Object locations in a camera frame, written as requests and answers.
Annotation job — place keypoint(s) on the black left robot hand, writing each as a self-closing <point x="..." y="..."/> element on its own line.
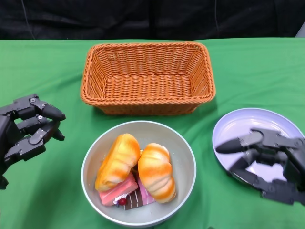
<point x="14" y="133"/>

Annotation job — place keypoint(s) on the green tablecloth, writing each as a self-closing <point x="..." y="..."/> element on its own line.
<point x="35" y="71"/>

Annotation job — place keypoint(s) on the chocolate cake slice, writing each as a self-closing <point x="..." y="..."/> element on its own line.
<point x="134" y="201"/>

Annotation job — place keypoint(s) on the round striped bread bun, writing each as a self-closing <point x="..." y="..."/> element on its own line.
<point x="155" y="171"/>

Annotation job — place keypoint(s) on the coral pink cake slice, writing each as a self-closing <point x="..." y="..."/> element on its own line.
<point x="114" y="193"/>

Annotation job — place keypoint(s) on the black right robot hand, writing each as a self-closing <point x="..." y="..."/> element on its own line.
<point x="293" y="167"/>

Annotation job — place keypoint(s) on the pink striped cake slice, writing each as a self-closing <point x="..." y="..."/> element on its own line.
<point x="145" y="194"/>

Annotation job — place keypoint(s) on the orange wicker basket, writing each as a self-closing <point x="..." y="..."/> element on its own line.
<point x="147" y="88"/>

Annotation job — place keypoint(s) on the black backdrop curtain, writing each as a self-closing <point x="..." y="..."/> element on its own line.
<point x="143" y="16"/>

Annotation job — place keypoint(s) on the pale grey-green bowl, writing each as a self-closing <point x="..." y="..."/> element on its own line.
<point x="181" y="167"/>

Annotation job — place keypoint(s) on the lavender round plate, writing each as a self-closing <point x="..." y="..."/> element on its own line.
<point x="238" y="124"/>

